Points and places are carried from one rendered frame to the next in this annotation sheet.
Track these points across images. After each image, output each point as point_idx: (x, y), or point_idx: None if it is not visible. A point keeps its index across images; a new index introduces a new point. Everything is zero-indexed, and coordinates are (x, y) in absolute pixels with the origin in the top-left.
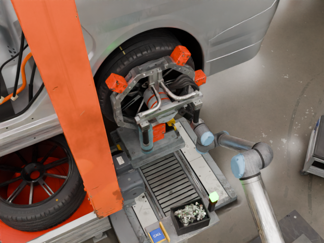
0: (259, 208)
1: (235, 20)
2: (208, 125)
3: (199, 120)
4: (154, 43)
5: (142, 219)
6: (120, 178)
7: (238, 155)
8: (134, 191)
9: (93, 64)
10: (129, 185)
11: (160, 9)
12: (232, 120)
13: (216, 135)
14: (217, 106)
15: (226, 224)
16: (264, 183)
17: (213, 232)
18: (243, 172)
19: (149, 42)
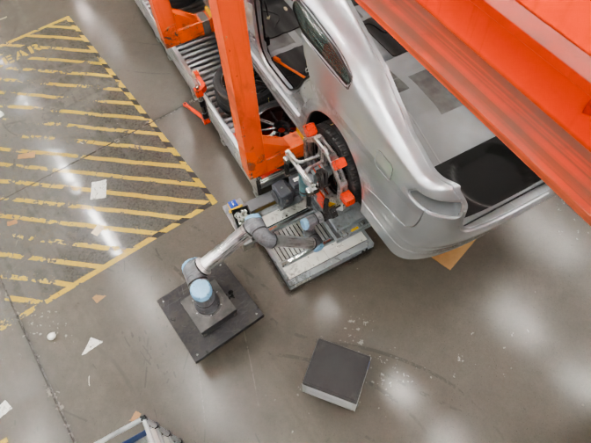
0: (226, 238)
1: (380, 196)
2: (371, 269)
3: (319, 215)
4: (341, 141)
5: (266, 216)
6: (282, 182)
7: (259, 215)
8: (274, 194)
9: (310, 105)
10: (276, 188)
11: (340, 119)
12: (381, 292)
13: (315, 237)
14: (398, 279)
15: (267, 281)
16: (308, 316)
17: (260, 272)
18: (245, 220)
19: (343, 137)
